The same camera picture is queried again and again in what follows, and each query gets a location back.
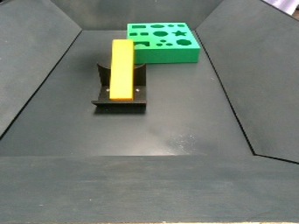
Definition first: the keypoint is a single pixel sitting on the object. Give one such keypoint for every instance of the black curved fixture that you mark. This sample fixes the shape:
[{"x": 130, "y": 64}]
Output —
[{"x": 139, "y": 88}]

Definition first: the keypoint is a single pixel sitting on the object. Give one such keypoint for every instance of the yellow rectangular block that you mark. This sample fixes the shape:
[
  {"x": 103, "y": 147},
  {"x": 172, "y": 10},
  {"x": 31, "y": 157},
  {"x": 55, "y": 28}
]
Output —
[{"x": 122, "y": 70}]

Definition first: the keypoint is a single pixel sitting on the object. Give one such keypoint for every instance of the green foam shape board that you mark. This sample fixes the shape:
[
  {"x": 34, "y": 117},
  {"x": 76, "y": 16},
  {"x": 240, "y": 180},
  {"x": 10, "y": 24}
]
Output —
[{"x": 163, "y": 43}]

